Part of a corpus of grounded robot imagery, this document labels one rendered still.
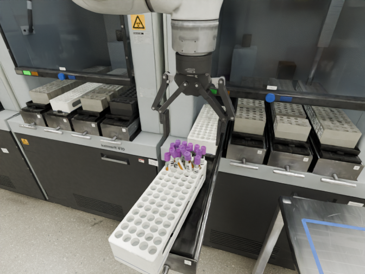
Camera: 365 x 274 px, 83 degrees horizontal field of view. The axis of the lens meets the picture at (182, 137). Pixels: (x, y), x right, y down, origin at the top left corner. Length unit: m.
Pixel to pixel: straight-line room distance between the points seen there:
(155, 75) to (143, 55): 0.08
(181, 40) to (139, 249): 0.38
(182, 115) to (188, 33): 0.51
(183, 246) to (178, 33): 0.42
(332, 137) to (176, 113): 0.58
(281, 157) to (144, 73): 0.61
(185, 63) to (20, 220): 1.67
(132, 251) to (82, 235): 1.19
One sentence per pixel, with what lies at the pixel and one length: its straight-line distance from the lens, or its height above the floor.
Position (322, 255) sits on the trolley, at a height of 0.82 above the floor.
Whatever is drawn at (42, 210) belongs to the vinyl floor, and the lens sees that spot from 1.87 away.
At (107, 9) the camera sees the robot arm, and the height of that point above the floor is 1.24.
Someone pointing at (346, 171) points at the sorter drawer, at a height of 0.77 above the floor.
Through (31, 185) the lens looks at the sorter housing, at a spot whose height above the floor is 0.24.
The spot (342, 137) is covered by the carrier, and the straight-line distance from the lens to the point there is 0.91.
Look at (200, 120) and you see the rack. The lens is 0.81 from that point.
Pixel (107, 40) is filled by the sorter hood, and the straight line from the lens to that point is 0.90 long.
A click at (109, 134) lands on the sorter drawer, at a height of 0.76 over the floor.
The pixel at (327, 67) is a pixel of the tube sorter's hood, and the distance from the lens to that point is 0.79.
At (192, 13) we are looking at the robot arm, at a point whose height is 1.23.
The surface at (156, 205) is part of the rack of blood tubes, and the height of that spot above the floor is 0.87.
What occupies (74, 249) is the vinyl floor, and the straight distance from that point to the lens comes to 1.57.
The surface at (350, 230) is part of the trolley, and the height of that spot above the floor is 0.82.
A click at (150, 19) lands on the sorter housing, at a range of 0.82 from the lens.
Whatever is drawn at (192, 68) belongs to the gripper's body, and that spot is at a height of 1.14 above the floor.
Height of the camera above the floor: 1.25
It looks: 33 degrees down
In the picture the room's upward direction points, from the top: straight up
